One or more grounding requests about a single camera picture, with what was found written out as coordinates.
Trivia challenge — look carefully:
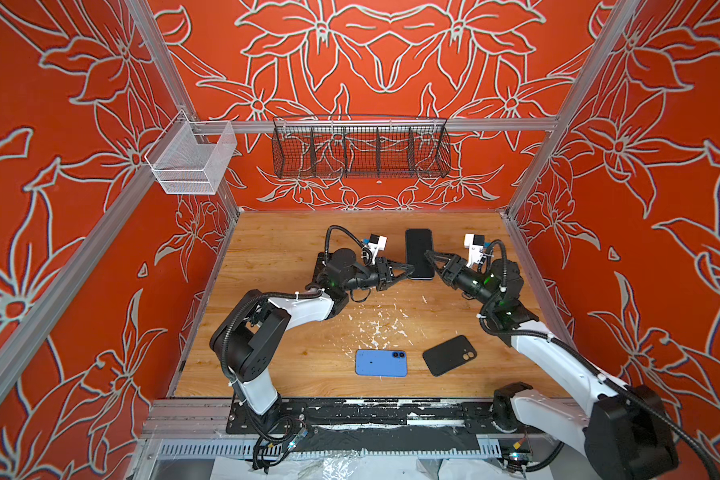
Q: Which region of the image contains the black cable right base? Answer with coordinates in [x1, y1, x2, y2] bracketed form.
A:
[500, 440, 568, 475]

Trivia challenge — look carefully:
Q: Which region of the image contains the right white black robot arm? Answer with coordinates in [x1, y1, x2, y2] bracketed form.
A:
[424, 235, 720, 479]

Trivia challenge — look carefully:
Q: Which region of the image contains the blue phone case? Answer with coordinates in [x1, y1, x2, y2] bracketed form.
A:
[355, 350, 408, 378]

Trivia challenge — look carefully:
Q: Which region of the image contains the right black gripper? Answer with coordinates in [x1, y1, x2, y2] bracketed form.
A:
[427, 250, 503, 312]

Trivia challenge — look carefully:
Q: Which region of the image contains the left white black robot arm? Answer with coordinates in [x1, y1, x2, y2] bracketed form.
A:
[209, 225, 415, 432]

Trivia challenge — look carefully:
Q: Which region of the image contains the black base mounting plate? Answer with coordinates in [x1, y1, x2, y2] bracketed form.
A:
[225, 397, 547, 436]

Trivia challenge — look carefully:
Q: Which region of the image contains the clear plastic bin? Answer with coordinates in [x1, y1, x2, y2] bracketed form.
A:
[145, 111, 238, 195]

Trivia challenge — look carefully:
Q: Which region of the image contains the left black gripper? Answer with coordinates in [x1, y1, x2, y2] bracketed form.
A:
[339, 258, 410, 294]

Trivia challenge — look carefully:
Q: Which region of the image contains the black wire basket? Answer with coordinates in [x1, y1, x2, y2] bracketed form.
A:
[272, 114, 452, 180]

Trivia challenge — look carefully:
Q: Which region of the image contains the black phone case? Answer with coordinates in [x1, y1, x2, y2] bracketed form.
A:
[422, 335, 477, 377]

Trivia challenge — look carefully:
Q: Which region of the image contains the black cable bundle left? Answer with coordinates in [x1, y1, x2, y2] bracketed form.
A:
[239, 407, 307, 472]

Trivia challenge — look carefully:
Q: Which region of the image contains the grey cable duct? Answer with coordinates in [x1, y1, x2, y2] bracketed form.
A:
[155, 438, 502, 460]

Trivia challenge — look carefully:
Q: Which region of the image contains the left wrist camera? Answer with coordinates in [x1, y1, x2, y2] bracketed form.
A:
[362, 234, 387, 265]

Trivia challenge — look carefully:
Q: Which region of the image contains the black smartphone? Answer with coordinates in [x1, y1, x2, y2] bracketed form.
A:
[312, 251, 326, 283]
[405, 228, 435, 281]

